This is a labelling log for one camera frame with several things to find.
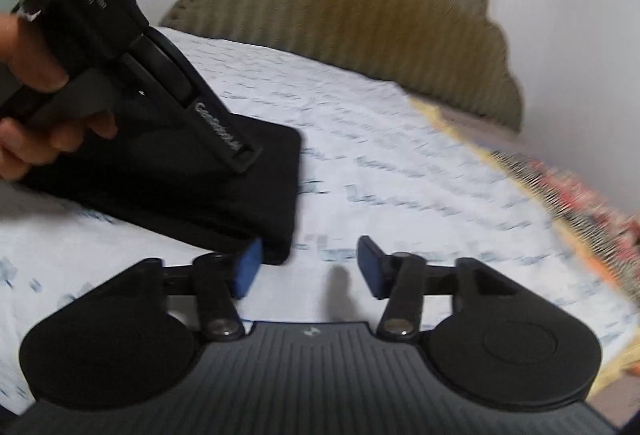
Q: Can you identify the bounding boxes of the black pants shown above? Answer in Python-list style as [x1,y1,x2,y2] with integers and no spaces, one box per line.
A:
[20,115,302,265]

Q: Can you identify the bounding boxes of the left hand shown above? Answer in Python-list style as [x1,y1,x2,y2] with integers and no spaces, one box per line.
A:
[1,13,117,181]

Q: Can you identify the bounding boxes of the white script-print bedsheet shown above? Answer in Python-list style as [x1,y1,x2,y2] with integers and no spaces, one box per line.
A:
[1,31,638,413]

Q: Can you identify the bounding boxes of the floral colourful blanket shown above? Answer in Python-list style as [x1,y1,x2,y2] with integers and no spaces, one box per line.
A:
[491,149,640,306]

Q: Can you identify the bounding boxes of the olive upholstered headboard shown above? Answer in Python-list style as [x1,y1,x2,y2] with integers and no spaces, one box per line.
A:
[162,0,524,130]

